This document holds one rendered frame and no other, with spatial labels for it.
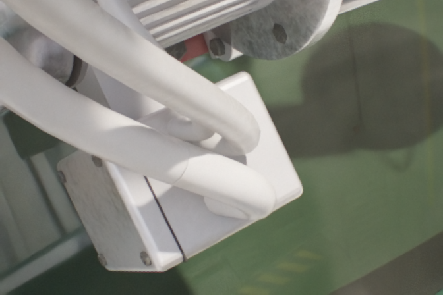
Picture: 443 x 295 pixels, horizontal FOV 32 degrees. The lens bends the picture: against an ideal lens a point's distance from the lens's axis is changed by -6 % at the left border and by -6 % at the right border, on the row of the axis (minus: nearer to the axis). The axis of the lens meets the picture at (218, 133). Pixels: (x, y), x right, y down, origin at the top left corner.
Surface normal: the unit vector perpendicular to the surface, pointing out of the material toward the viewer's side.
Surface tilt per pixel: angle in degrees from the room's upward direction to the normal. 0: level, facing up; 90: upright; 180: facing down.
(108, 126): 38
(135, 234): 82
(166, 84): 74
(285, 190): 19
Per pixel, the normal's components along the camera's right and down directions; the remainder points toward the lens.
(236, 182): 0.66, 0.04
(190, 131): -0.87, 0.27
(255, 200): 0.48, 0.54
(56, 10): 0.68, 0.57
